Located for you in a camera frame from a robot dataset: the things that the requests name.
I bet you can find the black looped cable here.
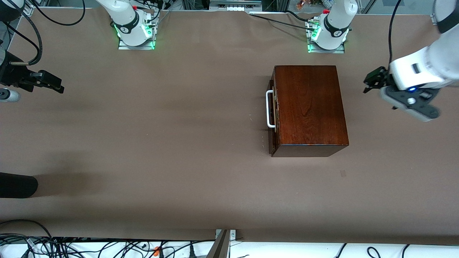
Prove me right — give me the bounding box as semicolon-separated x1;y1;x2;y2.
0;219;53;239

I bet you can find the aluminium post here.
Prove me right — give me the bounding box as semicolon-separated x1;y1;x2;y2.
206;229;237;258

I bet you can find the black table cable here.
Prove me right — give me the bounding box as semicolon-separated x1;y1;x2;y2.
249;10;313;31

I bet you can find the black rounded object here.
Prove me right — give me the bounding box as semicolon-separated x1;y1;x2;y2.
0;172;38;199

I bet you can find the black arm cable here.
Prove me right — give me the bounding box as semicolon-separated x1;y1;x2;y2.
388;0;402;67
0;0;43;66

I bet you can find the dark brown wooden cabinet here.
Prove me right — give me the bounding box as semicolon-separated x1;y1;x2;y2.
269;65;349;157

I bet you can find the black hanging cable loop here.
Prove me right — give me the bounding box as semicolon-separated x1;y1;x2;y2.
30;0;86;27

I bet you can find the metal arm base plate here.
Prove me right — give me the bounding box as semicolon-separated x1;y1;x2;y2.
306;20;345;54
118;11;159;50

